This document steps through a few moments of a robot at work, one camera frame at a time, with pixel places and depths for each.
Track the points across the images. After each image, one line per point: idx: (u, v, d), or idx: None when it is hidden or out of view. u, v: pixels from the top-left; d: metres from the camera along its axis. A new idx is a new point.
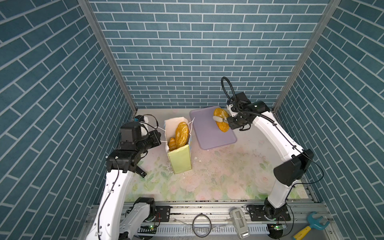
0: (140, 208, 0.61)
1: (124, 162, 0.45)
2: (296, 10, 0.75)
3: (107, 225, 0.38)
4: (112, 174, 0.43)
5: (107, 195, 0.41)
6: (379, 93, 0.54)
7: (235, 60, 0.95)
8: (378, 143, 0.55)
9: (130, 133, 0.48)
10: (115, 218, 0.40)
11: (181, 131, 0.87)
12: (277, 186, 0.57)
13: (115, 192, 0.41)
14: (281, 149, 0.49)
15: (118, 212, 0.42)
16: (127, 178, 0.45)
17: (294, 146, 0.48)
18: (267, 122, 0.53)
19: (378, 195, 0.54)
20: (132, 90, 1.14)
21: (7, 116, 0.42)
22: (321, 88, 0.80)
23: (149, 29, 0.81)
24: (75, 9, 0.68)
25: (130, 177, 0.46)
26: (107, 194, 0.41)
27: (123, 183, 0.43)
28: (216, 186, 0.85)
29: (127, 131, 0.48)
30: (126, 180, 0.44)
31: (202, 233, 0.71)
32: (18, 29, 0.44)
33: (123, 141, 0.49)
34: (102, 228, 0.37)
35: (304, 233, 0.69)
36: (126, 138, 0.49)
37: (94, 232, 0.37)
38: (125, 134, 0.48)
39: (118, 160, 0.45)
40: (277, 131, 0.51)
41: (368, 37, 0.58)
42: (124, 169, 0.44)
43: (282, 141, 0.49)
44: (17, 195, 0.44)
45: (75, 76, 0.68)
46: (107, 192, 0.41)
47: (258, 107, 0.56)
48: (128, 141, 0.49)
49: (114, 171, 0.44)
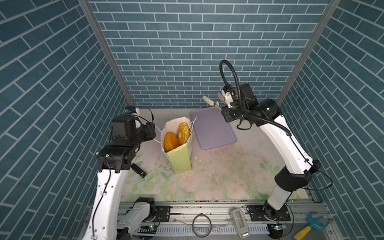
0: (140, 207, 0.61)
1: (116, 160, 0.41)
2: (296, 10, 0.75)
3: (103, 229, 0.36)
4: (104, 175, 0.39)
5: (100, 197, 0.38)
6: (379, 93, 0.54)
7: (235, 60, 0.95)
8: (378, 143, 0.55)
9: (122, 127, 0.43)
10: (110, 221, 0.38)
11: (183, 132, 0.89)
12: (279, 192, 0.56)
13: (108, 194, 0.38)
14: (293, 162, 0.44)
15: (113, 213, 0.39)
16: (121, 178, 0.41)
17: (306, 161, 0.44)
18: (280, 131, 0.44)
19: (378, 195, 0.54)
20: (132, 90, 1.14)
21: (7, 116, 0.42)
22: (321, 88, 0.80)
23: (149, 29, 0.81)
24: (75, 9, 0.68)
25: (123, 176, 0.42)
26: (100, 196, 0.38)
27: (116, 183, 0.40)
28: (216, 187, 0.85)
29: (119, 126, 0.43)
30: (119, 180, 0.41)
31: (203, 233, 0.71)
32: (18, 28, 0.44)
33: (116, 136, 0.44)
34: (97, 231, 0.36)
35: (304, 233, 0.69)
36: (118, 133, 0.44)
37: (90, 235, 0.35)
38: (118, 129, 0.43)
39: (109, 157, 0.41)
40: (291, 142, 0.44)
41: (368, 38, 0.58)
42: (116, 169, 0.40)
43: (294, 154, 0.44)
44: (17, 195, 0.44)
45: (75, 76, 0.68)
46: (99, 193, 0.38)
47: (270, 110, 0.45)
48: (121, 136, 0.44)
49: (106, 171, 0.40)
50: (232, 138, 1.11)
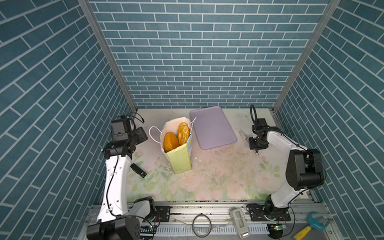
0: (141, 203, 0.62)
1: (121, 148, 0.49)
2: (296, 10, 0.75)
3: (117, 202, 0.40)
4: (112, 160, 0.46)
5: (110, 178, 0.43)
6: (379, 93, 0.55)
7: (235, 60, 0.95)
8: (378, 143, 0.55)
9: (121, 125, 0.53)
10: (122, 196, 0.42)
11: (183, 132, 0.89)
12: (285, 188, 0.56)
13: (118, 174, 0.44)
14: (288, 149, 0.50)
15: (124, 190, 0.44)
16: (127, 161, 0.49)
17: (297, 145, 0.53)
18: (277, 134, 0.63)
19: (378, 195, 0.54)
20: (132, 90, 1.14)
21: (7, 116, 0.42)
22: (321, 88, 0.80)
23: (149, 29, 0.81)
24: (75, 9, 0.68)
25: (129, 160, 0.50)
26: (110, 177, 0.44)
27: (124, 165, 0.47)
28: (216, 187, 0.85)
29: (119, 123, 0.53)
30: (126, 163, 0.48)
31: (203, 233, 0.71)
32: (17, 28, 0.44)
33: (116, 133, 0.53)
34: (111, 204, 0.40)
35: (304, 234, 0.69)
36: (118, 130, 0.53)
37: (105, 209, 0.39)
38: (117, 126, 0.53)
39: (116, 148, 0.49)
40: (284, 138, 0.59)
41: (368, 38, 0.58)
42: (122, 153, 0.48)
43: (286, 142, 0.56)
44: (17, 195, 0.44)
45: (75, 76, 0.68)
46: (110, 175, 0.44)
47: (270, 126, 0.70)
48: (121, 133, 0.54)
49: (113, 157, 0.47)
50: (232, 138, 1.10)
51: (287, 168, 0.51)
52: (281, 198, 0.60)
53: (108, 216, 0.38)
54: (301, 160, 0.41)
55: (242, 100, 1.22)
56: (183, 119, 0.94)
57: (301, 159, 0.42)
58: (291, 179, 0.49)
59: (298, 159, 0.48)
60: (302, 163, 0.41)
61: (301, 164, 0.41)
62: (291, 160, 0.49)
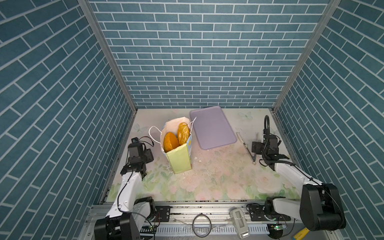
0: (140, 206, 0.62)
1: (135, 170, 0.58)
2: (296, 10, 0.75)
3: (125, 203, 0.45)
4: (126, 175, 0.56)
5: (124, 186, 0.51)
6: (379, 93, 0.54)
7: (235, 60, 0.95)
8: (378, 143, 0.55)
9: (135, 149, 0.64)
10: (130, 201, 0.48)
11: (183, 132, 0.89)
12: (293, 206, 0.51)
13: (130, 183, 0.53)
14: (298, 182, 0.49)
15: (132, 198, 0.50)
16: (138, 178, 0.57)
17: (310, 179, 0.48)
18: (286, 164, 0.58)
19: (378, 195, 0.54)
20: (132, 90, 1.14)
21: (7, 115, 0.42)
22: (321, 88, 0.80)
23: (149, 29, 0.81)
24: (75, 9, 0.68)
25: (140, 178, 0.58)
26: (124, 185, 0.52)
27: (136, 178, 0.55)
28: (216, 187, 0.85)
29: (134, 148, 0.64)
30: (137, 178, 0.56)
31: (202, 233, 0.71)
32: (18, 29, 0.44)
33: (131, 156, 0.64)
34: (120, 205, 0.45)
35: (303, 234, 0.69)
36: (133, 154, 0.64)
37: (115, 207, 0.44)
38: (132, 150, 0.64)
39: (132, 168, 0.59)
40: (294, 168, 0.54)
41: (368, 38, 0.58)
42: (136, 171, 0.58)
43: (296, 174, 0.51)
44: (17, 195, 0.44)
45: (75, 76, 0.68)
46: (123, 184, 0.52)
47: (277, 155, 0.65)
48: (135, 156, 0.64)
49: (127, 174, 0.56)
50: (232, 138, 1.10)
51: (302, 204, 0.44)
52: (287, 212, 0.56)
53: (116, 212, 0.43)
54: (317, 197, 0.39)
55: (242, 100, 1.22)
56: (183, 119, 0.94)
57: (315, 193, 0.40)
58: (308, 218, 0.42)
59: (313, 196, 0.43)
60: (318, 199, 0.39)
61: (317, 199, 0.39)
62: (305, 196, 0.43)
